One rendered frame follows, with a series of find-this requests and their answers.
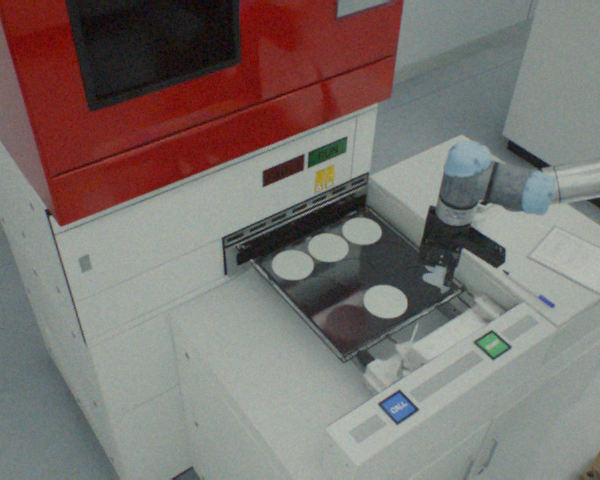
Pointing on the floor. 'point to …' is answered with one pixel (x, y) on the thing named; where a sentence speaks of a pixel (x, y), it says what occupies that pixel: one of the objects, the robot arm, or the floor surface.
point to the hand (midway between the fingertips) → (446, 288)
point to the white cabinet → (488, 448)
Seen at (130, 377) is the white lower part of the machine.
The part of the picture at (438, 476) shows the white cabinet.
